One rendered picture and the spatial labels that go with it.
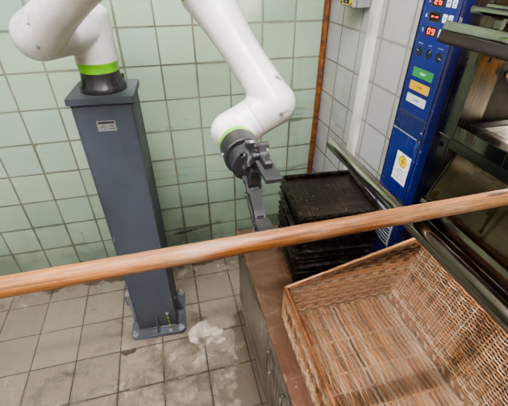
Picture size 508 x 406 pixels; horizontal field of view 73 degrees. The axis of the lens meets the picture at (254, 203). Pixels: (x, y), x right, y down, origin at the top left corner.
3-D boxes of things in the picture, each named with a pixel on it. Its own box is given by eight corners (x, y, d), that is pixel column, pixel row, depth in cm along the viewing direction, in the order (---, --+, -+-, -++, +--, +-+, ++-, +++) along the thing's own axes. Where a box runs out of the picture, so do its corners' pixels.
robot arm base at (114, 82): (91, 74, 129) (87, 57, 126) (132, 72, 131) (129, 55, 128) (75, 97, 108) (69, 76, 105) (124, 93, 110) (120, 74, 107)
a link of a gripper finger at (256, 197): (243, 174, 73) (242, 176, 74) (252, 225, 70) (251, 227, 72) (260, 171, 74) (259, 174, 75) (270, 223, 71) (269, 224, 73)
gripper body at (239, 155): (260, 138, 76) (273, 158, 69) (260, 171, 81) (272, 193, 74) (227, 142, 75) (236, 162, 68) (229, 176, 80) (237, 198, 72)
